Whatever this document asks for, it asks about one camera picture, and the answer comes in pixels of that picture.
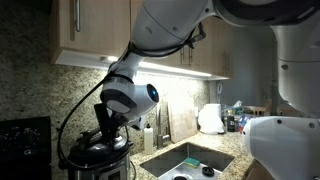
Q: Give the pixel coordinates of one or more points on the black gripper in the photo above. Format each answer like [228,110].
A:
[109,126]

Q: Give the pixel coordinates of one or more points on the black pressure cooker lid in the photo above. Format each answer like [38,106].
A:
[95,149]

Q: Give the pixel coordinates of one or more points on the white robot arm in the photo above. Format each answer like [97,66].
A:
[288,147]

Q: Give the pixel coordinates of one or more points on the stainless steel pressure cooker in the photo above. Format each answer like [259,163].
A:
[119,170]

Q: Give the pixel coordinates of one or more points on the black electric stove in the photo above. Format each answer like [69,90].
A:
[25,149]

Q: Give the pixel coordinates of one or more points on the white soap bottle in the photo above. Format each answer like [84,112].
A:
[148,139]

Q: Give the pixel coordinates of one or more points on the curved steel faucet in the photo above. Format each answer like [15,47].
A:
[161,139]

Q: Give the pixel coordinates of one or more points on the under-cabinet light strip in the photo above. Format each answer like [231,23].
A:
[166,69]

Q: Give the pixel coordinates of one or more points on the stainless steel sink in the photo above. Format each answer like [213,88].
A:
[170,166]

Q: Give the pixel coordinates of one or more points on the wooden cutting board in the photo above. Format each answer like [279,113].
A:
[182,120]

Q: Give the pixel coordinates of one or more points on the green sponge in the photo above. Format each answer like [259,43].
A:
[192,162]

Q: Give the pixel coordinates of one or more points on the wooden upper cabinets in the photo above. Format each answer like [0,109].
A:
[95,33]

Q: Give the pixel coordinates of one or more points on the black sink stopper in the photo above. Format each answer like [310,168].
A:
[208,171]

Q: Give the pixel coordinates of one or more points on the dark jar on counter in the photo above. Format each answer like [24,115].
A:
[230,124]

